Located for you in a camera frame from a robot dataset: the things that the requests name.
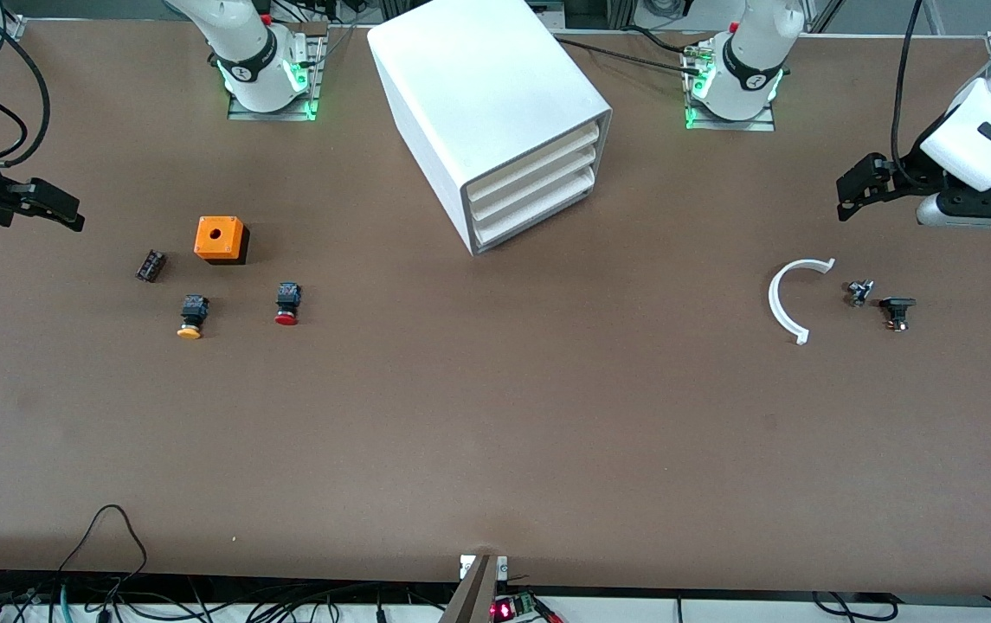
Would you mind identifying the white lowest drawer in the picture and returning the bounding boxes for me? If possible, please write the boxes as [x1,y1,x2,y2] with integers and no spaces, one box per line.
[471,164,602,250]

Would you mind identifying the orange button box with hole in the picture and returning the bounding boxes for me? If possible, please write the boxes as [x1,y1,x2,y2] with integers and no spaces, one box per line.
[194,216,251,266]

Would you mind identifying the yellow push button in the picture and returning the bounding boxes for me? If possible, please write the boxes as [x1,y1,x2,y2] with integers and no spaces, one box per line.
[177,294,210,340]

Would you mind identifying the red push button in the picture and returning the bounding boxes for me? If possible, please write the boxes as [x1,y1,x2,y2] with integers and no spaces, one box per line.
[274,281,303,327]

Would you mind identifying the white drawer cabinet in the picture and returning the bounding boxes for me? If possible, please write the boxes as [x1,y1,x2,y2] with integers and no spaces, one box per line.
[367,0,614,257]

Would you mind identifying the white curved plastic arc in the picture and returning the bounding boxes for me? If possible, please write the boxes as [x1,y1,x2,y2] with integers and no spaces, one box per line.
[768,258,836,346]

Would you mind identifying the circuit board with red light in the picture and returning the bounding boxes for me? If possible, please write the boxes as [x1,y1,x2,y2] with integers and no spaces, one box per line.
[491,591,541,622]

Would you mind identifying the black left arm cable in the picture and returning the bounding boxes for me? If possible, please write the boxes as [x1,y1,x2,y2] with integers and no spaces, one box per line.
[891,0,929,170]

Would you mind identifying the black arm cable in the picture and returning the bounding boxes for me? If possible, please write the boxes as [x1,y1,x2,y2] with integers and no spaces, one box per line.
[891,0,929,170]
[0,0,53,167]

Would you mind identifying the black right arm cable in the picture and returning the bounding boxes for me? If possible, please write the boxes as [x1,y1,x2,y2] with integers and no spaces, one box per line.
[0,0,53,167]

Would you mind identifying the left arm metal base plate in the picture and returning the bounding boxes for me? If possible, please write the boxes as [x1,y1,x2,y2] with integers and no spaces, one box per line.
[684,43,777,132]

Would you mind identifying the black flat-head switch component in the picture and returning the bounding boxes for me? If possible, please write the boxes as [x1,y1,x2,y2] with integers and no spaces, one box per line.
[880,297,917,333]

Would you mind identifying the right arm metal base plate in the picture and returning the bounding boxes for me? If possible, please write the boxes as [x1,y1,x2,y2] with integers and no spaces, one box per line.
[227,35,325,122]

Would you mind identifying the black cable on table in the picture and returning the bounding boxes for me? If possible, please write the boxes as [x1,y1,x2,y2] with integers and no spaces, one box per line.
[554,36,708,72]

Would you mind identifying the black looped cable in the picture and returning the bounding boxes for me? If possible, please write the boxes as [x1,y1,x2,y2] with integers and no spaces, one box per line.
[56,504,150,576]

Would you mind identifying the black cable cluster behind table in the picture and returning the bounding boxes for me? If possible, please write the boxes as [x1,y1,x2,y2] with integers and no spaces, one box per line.
[261,0,392,27]

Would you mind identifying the black cables under table edge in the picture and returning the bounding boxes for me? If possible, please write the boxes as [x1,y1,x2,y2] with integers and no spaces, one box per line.
[811,591,894,622]

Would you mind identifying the brown camera mount post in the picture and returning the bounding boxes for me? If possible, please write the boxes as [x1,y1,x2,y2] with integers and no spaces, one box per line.
[439,554,499,623]

